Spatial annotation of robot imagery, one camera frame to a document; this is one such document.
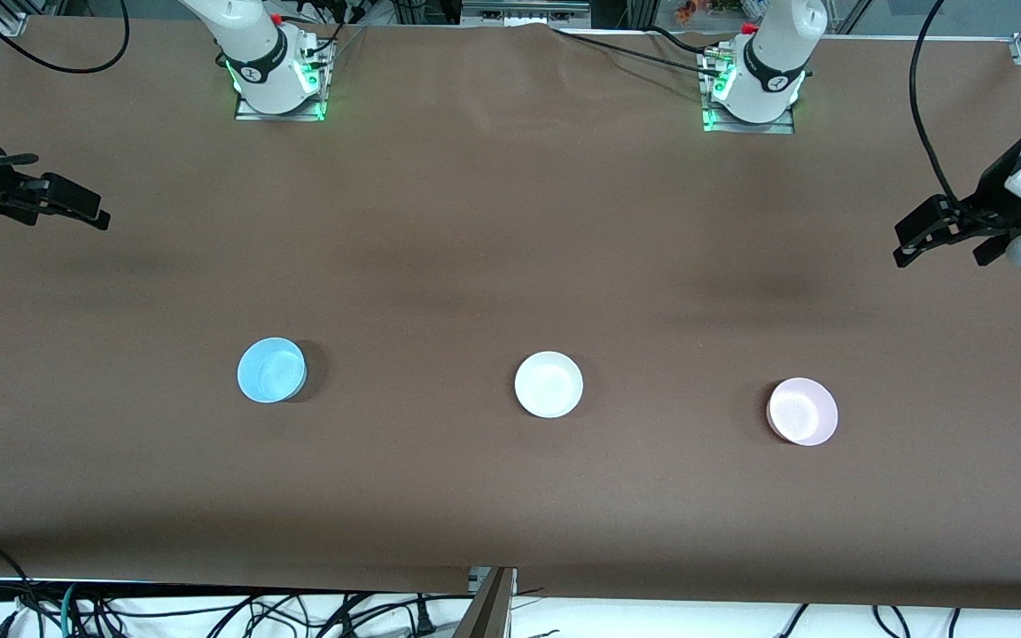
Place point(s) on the pink bowl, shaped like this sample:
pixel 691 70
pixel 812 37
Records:
pixel 801 412

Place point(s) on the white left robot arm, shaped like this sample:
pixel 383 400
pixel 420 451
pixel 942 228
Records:
pixel 776 62

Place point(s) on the brown table cover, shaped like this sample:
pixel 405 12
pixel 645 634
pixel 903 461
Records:
pixel 475 221

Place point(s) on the grey metal rail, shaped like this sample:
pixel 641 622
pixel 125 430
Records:
pixel 524 11

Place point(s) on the light blue bowl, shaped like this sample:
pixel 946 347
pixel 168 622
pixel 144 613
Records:
pixel 269 370

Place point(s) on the grey metal post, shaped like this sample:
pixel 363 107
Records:
pixel 488 611

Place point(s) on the orange background item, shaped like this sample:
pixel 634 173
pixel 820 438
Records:
pixel 689 11

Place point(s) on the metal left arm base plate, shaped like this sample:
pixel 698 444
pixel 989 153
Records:
pixel 713 120

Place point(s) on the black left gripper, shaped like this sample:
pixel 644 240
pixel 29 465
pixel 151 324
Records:
pixel 992 202

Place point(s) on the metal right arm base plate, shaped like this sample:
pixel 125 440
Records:
pixel 314 102

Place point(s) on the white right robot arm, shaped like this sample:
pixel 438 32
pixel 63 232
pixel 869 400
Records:
pixel 253 53

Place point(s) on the white bowl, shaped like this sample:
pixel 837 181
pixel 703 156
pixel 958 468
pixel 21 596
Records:
pixel 549 385

